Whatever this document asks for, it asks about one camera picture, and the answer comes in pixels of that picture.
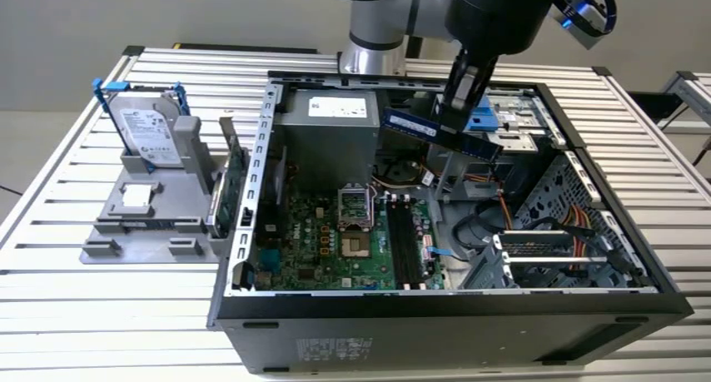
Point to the RAM memory stick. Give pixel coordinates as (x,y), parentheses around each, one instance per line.
(147,225)
(411,126)

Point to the round case speaker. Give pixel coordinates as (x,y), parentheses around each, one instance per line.
(403,172)

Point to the grey power supply unit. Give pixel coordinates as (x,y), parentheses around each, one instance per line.
(327,149)

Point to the CPU socket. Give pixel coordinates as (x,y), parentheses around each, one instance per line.
(355,244)

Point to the silver CPU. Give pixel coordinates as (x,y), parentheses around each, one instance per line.
(136,196)

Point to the black PC case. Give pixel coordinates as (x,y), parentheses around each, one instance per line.
(388,340)

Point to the metal slat side table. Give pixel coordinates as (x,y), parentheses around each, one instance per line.
(696,95)

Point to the grey metal disk bay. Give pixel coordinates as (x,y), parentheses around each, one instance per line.
(532,260)

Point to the black square controller chip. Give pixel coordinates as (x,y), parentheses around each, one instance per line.
(307,274)

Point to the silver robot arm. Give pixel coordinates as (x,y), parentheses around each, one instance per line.
(372,24)

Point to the green motherboard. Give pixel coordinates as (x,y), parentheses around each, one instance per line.
(334,274)

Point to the teal board connector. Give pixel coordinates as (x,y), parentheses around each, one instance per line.
(268,261)

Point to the silver drive bay cage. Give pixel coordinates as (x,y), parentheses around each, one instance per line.
(519,142)

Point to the orange square inductor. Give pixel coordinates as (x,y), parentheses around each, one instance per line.
(324,251)
(323,241)

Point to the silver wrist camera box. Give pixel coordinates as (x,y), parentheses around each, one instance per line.
(588,36)

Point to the grey parts rack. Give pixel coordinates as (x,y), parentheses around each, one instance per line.
(183,199)

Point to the blue plastic drive latch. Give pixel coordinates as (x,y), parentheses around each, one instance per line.
(482,117)

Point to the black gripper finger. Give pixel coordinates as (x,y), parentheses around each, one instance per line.
(484,78)
(451,120)

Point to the green graphics card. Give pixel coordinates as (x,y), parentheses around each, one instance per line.
(224,207)

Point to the hard disk in blue carrier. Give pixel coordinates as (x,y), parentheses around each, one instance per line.
(144,128)

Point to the black RAM slot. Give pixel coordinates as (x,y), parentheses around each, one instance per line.
(416,240)
(394,240)
(408,240)
(402,240)

